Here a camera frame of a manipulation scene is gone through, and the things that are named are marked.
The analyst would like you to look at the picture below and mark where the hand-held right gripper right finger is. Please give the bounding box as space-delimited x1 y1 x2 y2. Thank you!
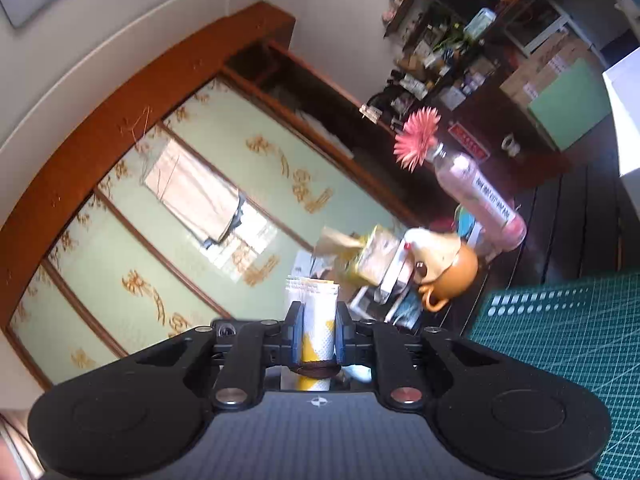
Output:
333 301 500 406

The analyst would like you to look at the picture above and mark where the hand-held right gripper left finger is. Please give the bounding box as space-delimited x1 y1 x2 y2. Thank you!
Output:
136 301 306 409

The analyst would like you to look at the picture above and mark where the yellow and white shopping bag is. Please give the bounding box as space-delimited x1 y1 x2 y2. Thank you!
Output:
285 277 342 392

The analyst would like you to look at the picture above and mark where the brown paper bag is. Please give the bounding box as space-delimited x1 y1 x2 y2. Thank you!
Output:
312 226 367 262

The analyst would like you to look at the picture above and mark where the light blue package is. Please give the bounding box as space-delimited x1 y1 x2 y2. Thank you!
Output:
384 287 427 332

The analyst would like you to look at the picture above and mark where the yellow green carton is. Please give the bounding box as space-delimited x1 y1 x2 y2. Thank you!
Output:
349 225 402 287

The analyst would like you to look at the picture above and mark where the cream ceramic lid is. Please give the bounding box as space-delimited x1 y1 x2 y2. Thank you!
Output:
403 228 464 282

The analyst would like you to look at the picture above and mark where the orange ceramic teapot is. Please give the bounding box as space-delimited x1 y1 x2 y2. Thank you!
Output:
421 244 481 313

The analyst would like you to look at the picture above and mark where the pink plastic bottle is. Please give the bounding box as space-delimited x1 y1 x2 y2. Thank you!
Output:
433 142 528 252

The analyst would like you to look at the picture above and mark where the pink paper flower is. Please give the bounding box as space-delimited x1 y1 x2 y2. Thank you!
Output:
393 107 442 172

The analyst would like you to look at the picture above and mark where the red label sign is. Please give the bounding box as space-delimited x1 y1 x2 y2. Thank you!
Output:
447 121 489 164

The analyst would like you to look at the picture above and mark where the green cutting mat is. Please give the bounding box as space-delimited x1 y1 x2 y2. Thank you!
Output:
467 270 640 480

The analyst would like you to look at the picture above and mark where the dark cluttered shelf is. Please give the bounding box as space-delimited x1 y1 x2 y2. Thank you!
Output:
381 0 568 113

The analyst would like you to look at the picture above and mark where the light green board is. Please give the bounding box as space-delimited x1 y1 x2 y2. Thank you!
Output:
529 57 614 152

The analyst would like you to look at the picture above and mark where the brown cardboard box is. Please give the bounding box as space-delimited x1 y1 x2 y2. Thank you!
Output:
499 34 602 112

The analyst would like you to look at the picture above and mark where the white cardboard box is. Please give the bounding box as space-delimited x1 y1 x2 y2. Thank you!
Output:
601 47 640 182

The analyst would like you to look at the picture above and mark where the wooden bed frame with mat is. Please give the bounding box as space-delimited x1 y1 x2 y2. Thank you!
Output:
0 2 418 392

